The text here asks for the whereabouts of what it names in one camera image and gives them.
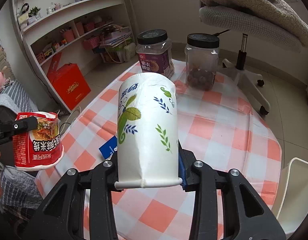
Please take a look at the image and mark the red instant noodle cup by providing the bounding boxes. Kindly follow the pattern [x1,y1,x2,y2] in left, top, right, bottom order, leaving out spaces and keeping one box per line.
[12,112,64,171]

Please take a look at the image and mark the white floral paper cup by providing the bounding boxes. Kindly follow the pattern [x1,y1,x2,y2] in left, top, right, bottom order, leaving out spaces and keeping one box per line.
[115,72,182,190]

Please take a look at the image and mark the white trash bin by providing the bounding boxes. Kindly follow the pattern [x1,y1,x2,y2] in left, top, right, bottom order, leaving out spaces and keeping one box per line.
[272,158,308,238]

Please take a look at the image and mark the red gift box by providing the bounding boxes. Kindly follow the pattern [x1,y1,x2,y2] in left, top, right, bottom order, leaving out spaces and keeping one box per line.
[47,52,91,110]

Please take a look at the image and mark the blue white snack wrapper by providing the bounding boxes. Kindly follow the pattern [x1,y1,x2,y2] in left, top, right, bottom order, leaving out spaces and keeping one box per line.
[99,136,117,160]

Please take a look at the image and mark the pink checkered tablecloth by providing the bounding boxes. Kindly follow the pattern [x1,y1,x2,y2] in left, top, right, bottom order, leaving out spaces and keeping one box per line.
[35,60,284,240]

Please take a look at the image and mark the white bookshelf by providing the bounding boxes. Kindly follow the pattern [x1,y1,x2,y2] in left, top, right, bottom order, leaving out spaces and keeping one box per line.
[11,0,138,112]

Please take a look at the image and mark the nut jar purple label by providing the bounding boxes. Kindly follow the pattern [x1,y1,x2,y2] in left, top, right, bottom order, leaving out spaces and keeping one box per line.
[136,29,175,78]

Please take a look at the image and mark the clear jar black lid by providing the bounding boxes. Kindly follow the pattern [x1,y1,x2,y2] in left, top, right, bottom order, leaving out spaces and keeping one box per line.
[185,33,220,90]

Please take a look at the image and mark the grey office chair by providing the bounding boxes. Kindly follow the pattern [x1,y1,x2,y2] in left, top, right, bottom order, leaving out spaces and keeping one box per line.
[199,0,304,115]

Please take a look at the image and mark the beige fleece blanket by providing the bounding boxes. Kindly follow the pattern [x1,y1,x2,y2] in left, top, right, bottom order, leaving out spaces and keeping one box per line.
[201,0,308,48]

